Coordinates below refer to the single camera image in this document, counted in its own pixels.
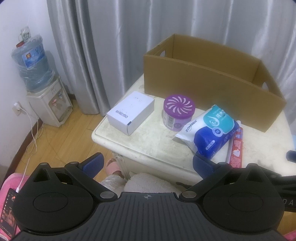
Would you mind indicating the red toothpaste box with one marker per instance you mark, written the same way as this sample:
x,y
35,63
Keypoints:
x,y
237,148

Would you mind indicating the brown cardboard box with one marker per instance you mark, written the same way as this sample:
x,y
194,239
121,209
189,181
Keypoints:
x,y
196,78

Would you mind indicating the pink cloth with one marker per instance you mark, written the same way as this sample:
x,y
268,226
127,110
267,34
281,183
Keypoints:
x,y
13,179

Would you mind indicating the white wall socket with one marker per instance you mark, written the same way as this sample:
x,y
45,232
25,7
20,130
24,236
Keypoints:
x,y
16,110

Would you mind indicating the white cardboard box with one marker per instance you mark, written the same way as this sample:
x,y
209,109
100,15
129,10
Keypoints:
x,y
129,109

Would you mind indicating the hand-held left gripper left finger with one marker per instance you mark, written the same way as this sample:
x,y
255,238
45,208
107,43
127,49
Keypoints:
x,y
93,162

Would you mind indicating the blue water bottle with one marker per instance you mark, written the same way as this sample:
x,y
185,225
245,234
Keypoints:
x,y
30,67

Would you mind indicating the blue wet wipes pack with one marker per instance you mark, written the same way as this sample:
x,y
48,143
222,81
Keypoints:
x,y
215,125

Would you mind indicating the glass mug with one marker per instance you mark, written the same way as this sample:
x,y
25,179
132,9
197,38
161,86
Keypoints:
x,y
25,34

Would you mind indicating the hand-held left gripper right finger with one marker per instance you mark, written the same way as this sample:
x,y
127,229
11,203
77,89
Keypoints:
x,y
203,164

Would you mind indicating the white bedside cabinet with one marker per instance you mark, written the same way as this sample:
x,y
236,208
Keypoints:
x,y
148,166

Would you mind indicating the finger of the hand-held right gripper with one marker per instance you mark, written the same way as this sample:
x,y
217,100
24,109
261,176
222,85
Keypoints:
x,y
284,182
291,155

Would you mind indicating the black smartphone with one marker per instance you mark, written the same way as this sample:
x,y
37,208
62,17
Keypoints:
x,y
9,208

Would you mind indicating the white water dispenser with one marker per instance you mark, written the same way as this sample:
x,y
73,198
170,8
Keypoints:
x,y
46,102

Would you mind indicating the white fluffy pants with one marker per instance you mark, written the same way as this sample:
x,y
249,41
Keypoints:
x,y
143,184

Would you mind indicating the purple air freshener can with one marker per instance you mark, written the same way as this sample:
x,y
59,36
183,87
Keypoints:
x,y
178,104

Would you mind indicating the pink slipper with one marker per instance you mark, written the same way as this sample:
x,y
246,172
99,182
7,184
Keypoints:
x,y
113,165

